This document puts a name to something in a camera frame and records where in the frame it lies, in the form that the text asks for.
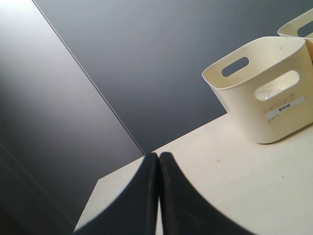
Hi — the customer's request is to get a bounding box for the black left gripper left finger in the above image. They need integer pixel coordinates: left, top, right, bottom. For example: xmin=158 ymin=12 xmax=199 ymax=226
xmin=74 ymin=153 xmax=159 ymax=235

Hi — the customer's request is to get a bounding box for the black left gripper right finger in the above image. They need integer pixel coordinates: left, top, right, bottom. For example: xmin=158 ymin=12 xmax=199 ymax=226
xmin=159 ymin=152 xmax=242 ymax=235

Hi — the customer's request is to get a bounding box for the left cream plastic bin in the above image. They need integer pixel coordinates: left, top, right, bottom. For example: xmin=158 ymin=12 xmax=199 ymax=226
xmin=202 ymin=36 xmax=313 ymax=143

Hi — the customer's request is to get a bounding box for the middle cream plastic bin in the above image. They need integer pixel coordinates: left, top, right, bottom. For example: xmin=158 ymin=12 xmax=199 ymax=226
xmin=277 ymin=9 xmax=313 ymax=60

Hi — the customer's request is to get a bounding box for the cream plastic bin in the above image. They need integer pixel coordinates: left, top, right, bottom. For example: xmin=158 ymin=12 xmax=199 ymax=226
xmin=277 ymin=9 xmax=313 ymax=60
xmin=202 ymin=36 xmax=313 ymax=143

